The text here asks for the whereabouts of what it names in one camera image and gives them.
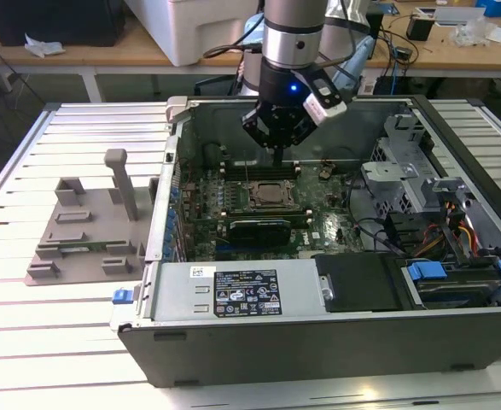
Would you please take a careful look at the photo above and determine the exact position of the open black PC case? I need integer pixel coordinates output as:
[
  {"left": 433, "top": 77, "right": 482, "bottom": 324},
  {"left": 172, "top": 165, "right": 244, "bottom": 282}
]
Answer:
[{"left": 108, "top": 94, "right": 501, "bottom": 390}]

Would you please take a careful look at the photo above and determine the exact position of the grey case latch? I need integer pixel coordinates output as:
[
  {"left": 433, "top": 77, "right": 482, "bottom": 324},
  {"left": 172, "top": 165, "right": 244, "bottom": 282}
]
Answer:
[{"left": 164, "top": 96, "right": 191, "bottom": 126}]

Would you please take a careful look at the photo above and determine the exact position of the yellow red wire bundle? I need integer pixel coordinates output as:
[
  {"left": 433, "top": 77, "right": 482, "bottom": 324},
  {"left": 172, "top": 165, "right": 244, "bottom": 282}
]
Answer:
[{"left": 444, "top": 198, "right": 480, "bottom": 257}]

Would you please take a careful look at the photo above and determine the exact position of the green motherboard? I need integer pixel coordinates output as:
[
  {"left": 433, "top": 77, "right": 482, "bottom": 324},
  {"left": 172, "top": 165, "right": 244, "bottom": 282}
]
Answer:
[{"left": 177, "top": 157, "right": 387, "bottom": 261}]

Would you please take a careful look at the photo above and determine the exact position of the grey parts rack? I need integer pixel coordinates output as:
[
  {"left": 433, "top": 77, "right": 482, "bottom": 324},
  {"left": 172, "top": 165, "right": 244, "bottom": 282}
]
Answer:
[{"left": 22, "top": 148, "right": 160, "bottom": 288}]

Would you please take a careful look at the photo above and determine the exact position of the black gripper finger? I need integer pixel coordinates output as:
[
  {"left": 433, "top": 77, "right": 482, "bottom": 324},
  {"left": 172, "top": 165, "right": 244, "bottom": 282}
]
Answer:
[
  {"left": 278, "top": 118, "right": 320, "bottom": 167},
  {"left": 241, "top": 108, "right": 280, "bottom": 167}
]

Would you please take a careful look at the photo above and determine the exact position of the black RAM slot bank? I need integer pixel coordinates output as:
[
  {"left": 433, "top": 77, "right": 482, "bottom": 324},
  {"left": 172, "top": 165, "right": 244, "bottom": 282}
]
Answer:
[
  {"left": 220, "top": 206, "right": 311, "bottom": 228},
  {"left": 220, "top": 158, "right": 300, "bottom": 181}
]

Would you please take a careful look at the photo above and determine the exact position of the silver power supply unit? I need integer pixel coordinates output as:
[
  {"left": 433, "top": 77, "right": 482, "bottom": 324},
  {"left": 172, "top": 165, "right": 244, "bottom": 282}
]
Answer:
[{"left": 149, "top": 261, "right": 332, "bottom": 324}]

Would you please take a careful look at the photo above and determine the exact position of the black computer tower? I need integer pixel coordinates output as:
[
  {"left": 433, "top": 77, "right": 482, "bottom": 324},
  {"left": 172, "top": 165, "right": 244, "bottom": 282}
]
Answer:
[{"left": 0, "top": 0, "right": 125, "bottom": 47}]

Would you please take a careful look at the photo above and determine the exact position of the small black box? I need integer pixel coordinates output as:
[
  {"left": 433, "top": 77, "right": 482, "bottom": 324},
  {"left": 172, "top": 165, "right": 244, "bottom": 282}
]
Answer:
[{"left": 405, "top": 12, "right": 435, "bottom": 43}]

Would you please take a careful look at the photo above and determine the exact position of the green RAM stick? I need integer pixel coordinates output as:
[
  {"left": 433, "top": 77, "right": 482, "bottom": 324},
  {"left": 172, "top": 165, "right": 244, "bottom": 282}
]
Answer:
[{"left": 60, "top": 242, "right": 108, "bottom": 254}]

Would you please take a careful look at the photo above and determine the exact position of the white plastic container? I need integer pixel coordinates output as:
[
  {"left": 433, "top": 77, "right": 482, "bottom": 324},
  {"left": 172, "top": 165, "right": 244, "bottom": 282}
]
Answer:
[{"left": 124, "top": 0, "right": 264, "bottom": 68}]

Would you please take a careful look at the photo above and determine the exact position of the hard disk in blue carrier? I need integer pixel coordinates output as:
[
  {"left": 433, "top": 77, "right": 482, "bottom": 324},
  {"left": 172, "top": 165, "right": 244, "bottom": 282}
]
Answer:
[{"left": 405, "top": 258, "right": 501, "bottom": 309}]

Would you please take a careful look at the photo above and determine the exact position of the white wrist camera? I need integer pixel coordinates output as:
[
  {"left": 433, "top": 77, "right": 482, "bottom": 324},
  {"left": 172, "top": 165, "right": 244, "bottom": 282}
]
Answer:
[{"left": 292, "top": 67, "right": 348, "bottom": 127}]

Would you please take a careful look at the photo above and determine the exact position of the black graphics card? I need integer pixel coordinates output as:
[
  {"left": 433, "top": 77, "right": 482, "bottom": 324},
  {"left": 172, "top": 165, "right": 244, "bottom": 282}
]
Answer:
[{"left": 228, "top": 217, "right": 292, "bottom": 248}]

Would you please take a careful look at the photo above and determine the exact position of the wooden desk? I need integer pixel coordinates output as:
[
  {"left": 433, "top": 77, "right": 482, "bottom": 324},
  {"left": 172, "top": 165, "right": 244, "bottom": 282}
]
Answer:
[{"left": 0, "top": 0, "right": 501, "bottom": 80}]

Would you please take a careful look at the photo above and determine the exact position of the clear plastic bag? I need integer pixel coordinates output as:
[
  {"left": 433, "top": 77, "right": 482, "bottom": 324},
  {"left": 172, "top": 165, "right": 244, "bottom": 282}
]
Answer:
[{"left": 450, "top": 19, "right": 497, "bottom": 46}]

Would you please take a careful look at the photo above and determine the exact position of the crumpled white paper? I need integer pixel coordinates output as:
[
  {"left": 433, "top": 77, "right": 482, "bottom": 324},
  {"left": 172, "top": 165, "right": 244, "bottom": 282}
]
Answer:
[{"left": 23, "top": 33, "right": 67, "bottom": 59}]

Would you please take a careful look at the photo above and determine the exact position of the grey flat box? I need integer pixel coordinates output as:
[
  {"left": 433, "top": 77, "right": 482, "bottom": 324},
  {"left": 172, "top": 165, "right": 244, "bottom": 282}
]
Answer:
[{"left": 433, "top": 6, "right": 486, "bottom": 26}]

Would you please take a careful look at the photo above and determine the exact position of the black plastic shroud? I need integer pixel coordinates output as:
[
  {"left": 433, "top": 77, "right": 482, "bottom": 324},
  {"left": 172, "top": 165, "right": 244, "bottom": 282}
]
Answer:
[{"left": 312, "top": 254, "right": 405, "bottom": 313}]

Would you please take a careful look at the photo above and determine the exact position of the metal drive cage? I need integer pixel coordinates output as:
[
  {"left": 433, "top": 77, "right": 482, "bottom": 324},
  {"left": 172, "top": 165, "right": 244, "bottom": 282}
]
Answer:
[{"left": 360, "top": 113, "right": 477, "bottom": 223}]

